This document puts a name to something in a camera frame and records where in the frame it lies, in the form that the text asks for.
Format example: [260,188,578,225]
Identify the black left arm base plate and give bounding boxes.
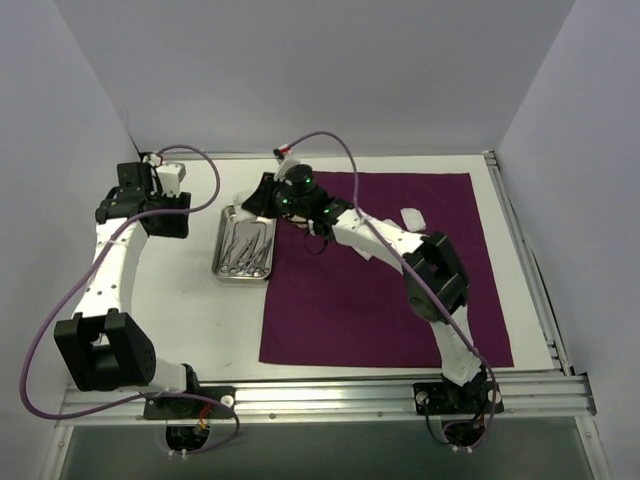
[143,385,236,420]

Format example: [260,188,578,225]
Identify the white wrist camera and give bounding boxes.
[272,145,300,176]
[144,153,186,198]

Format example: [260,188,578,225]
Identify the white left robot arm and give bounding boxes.
[54,159,202,419]

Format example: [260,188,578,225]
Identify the steel forceps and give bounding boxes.
[215,229,247,278]
[245,235,273,276]

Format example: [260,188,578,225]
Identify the aluminium front rail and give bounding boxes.
[61,371,596,426]

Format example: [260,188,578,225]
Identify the aluminium right rail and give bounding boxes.
[482,151,575,376]

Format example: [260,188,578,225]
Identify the purple surgical cloth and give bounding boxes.
[259,172,514,368]

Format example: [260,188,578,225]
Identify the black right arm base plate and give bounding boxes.
[412,381,492,416]

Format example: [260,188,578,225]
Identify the steel instrument tray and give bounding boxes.
[211,204,277,283]

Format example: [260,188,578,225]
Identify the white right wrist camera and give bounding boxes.
[272,145,300,176]

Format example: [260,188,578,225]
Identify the aluminium rail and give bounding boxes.
[482,151,575,376]
[61,371,596,426]

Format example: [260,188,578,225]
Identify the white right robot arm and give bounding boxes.
[239,160,491,413]

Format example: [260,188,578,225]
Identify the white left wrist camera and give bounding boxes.
[144,153,186,198]

